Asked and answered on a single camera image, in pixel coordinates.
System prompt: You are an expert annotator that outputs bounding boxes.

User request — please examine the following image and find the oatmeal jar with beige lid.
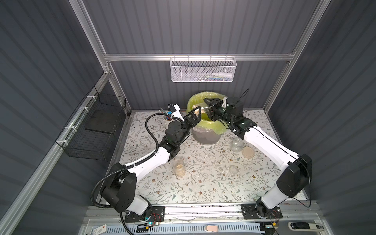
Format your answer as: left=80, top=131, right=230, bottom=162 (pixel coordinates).
left=230, top=137, right=244, bottom=152

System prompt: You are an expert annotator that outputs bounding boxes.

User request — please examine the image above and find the beige jar lid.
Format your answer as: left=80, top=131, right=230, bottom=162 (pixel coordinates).
left=241, top=147, right=256, bottom=159

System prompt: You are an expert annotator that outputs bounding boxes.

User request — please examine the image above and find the clear plastic jar lid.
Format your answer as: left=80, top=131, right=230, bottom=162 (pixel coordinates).
left=229, top=165, right=240, bottom=175

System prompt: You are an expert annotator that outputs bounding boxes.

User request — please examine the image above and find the glass oatmeal jar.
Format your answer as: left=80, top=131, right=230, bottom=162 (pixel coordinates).
left=193, top=106, right=210, bottom=116
left=173, top=159, right=186, bottom=177

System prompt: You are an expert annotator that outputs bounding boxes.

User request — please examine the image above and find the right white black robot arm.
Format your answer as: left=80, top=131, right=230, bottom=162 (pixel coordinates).
left=204, top=97, right=312, bottom=217

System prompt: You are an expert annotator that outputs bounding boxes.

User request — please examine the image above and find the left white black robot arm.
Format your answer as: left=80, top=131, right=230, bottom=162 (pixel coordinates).
left=90, top=105, right=202, bottom=220

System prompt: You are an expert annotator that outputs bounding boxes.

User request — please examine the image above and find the green plastic bin liner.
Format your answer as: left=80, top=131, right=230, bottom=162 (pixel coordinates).
left=186, top=92, right=227, bottom=135

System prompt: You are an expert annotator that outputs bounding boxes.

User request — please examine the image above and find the grey trash bin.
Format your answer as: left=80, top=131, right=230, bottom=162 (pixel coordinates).
left=192, top=127, right=222, bottom=146

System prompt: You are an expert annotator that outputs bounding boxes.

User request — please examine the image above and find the pens bundle in cup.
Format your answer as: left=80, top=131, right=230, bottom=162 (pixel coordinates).
left=160, top=107, right=172, bottom=121

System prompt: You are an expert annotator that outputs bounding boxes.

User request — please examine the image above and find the white bottle in basket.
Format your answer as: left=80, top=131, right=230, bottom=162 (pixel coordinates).
left=212, top=72, right=234, bottom=79

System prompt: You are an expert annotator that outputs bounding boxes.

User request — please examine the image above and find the floral table mat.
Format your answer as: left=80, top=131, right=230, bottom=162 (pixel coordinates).
left=119, top=110, right=281, bottom=204

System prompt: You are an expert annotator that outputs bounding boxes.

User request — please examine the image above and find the pink eraser block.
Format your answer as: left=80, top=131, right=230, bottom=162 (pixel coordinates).
left=205, top=225, right=219, bottom=233

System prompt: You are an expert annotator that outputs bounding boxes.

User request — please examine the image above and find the white card with red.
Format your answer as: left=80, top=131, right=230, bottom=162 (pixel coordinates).
left=93, top=224, right=107, bottom=235

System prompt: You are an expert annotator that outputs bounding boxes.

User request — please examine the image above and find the white black stapler device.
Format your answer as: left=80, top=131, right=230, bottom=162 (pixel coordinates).
left=288, top=222, right=325, bottom=232

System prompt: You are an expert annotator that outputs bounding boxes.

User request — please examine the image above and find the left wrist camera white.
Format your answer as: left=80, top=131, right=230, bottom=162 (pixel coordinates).
left=167, top=104, right=184, bottom=121

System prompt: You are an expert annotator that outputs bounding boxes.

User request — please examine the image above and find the white wire mesh basket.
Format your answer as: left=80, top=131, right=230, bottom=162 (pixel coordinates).
left=169, top=56, right=237, bottom=83

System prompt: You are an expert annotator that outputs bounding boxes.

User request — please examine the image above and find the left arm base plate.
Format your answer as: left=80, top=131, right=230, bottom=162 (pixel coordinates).
left=124, top=206, right=165, bottom=223

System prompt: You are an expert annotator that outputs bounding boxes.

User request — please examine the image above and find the black wire basket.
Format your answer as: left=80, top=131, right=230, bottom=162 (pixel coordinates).
left=56, top=90, right=127, bottom=161

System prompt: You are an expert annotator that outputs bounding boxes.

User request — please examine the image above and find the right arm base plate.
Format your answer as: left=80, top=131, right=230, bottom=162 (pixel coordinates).
left=240, top=203, right=283, bottom=220

